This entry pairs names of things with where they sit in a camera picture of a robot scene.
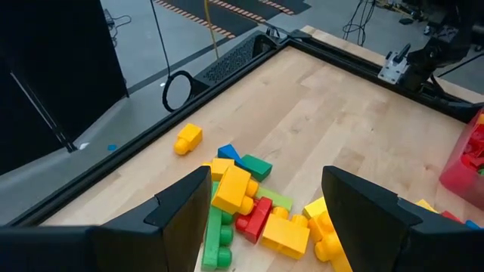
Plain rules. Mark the white floor marker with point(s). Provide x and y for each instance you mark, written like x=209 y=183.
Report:
x=84 y=146

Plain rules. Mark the red translucent plastic bin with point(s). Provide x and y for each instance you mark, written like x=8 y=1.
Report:
x=453 y=177

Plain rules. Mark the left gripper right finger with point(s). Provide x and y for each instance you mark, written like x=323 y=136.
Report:
x=363 y=226

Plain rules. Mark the black mat with orange stripes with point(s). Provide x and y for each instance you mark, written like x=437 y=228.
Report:
x=227 y=19

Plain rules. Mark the black power adapter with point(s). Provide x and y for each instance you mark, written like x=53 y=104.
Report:
x=109 y=18

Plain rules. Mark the white metal mounting bracket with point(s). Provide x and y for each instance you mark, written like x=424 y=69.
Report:
x=391 y=70

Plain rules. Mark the yellow plastic building block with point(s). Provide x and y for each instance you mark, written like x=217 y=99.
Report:
x=329 y=242
x=188 y=138
x=425 y=205
x=231 y=189
x=285 y=236
x=315 y=207
x=220 y=168

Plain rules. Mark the black folding partition screen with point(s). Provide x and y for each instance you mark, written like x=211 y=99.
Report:
x=56 y=75

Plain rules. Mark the light green plastic building block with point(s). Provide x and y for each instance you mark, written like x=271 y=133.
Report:
x=278 y=198

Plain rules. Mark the red wooden block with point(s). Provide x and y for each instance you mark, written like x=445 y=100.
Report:
x=450 y=216

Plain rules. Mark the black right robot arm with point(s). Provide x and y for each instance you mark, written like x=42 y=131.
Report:
x=442 y=45

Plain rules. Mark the dark green wooden block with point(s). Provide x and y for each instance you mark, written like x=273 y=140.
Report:
x=258 y=166

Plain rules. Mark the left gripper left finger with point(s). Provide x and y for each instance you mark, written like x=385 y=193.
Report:
x=177 y=226

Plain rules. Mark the blue wooden block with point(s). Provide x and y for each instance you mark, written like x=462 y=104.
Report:
x=472 y=224
x=228 y=152

